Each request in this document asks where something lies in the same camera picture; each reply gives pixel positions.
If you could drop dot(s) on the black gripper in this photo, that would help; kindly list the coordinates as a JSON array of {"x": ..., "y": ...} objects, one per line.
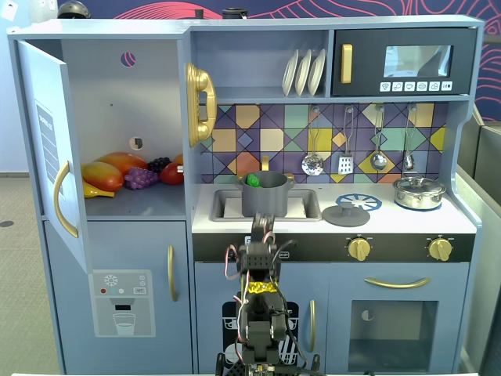
[{"x": 262, "y": 226}]

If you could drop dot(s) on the green toy pineapple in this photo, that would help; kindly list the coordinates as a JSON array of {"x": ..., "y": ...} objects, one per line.
[{"x": 253, "y": 180}]

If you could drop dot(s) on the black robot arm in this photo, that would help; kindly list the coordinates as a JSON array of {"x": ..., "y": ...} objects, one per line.
[{"x": 262, "y": 321}]

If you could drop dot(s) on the blue shopping list cabinet door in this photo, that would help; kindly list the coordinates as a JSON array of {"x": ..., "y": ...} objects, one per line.
[{"x": 51, "y": 117}]

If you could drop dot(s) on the gray plastic pot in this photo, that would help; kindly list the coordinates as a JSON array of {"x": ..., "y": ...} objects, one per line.
[{"x": 266, "y": 197}]

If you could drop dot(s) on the gray plastic sink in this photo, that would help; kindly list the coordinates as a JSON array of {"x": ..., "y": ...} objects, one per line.
[{"x": 309, "y": 203}]

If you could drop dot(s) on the gold toy faucet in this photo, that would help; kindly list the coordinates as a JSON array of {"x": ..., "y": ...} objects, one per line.
[{"x": 265, "y": 161}]

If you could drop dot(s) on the steel toy skimmer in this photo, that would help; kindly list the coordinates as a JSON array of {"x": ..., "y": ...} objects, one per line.
[{"x": 312, "y": 164}]

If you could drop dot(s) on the gray pot lid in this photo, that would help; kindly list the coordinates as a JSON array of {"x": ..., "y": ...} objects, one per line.
[{"x": 344, "y": 217}]

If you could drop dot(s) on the blue oven door with window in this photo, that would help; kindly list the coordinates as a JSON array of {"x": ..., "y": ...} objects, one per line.
[{"x": 340, "y": 282}]

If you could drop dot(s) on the gold stove knob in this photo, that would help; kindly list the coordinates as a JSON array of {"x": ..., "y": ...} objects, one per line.
[
  {"x": 359, "y": 249},
  {"x": 440, "y": 249}
]

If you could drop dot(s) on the steel slotted toy spatula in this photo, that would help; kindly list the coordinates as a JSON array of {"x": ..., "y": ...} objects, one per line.
[{"x": 345, "y": 164}]

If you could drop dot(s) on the red toy tomato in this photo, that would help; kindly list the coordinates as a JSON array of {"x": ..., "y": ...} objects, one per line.
[{"x": 170, "y": 175}]

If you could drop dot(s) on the orange toy fruit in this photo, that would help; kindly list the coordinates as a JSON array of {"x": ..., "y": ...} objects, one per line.
[{"x": 179, "y": 158}]

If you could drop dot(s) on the dark toy grapes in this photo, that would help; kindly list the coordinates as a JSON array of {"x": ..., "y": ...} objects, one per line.
[{"x": 158, "y": 163}]

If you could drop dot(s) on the steel toy ladle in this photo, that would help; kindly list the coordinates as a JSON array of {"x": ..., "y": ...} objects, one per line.
[{"x": 378, "y": 160}]

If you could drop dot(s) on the purple toy grapes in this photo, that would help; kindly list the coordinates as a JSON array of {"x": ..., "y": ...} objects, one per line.
[{"x": 141, "y": 179}]

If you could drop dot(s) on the gold toy telephone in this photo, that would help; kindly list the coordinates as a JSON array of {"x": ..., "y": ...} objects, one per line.
[{"x": 201, "y": 102}]

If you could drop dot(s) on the white toy plate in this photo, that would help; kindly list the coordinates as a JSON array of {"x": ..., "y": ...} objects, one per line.
[
  {"x": 290, "y": 74},
  {"x": 302, "y": 73},
  {"x": 316, "y": 72}
]

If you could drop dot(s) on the orange red toy mango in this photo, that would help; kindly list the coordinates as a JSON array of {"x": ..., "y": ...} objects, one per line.
[{"x": 121, "y": 161}]

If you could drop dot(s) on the steel toy pot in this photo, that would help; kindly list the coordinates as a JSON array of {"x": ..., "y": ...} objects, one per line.
[{"x": 419, "y": 199}]

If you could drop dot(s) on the steel toy spoon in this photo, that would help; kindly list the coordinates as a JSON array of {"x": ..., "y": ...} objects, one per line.
[{"x": 409, "y": 160}]

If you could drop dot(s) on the steel pot lid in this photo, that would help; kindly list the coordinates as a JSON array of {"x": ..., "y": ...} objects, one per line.
[{"x": 419, "y": 184}]

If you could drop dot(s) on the yellow red toy mango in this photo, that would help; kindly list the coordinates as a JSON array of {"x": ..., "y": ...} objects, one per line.
[{"x": 102, "y": 177}]

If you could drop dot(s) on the yellow toy banana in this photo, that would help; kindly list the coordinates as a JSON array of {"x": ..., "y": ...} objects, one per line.
[{"x": 98, "y": 193}]

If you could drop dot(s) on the black toy microwave door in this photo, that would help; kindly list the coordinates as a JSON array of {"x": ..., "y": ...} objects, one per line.
[{"x": 364, "y": 62}]

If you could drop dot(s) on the blue fridge door with dispenser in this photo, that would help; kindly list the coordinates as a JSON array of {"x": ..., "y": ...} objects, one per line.
[{"x": 70, "y": 297}]

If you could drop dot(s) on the black round object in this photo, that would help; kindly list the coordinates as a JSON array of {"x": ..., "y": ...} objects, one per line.
[{"x": 235, "y": 13}]

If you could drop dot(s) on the gray desk divider panel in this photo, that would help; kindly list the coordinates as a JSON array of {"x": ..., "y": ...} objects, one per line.
[{"x": 469, "y": 274}]

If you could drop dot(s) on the blue wooden toy kitchen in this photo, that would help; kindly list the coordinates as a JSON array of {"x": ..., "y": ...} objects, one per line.
[{"x": 117, "y": 27}]

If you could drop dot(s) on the dark helmet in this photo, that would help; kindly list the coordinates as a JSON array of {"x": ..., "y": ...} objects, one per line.
[{"x": 74, "y": 9}]

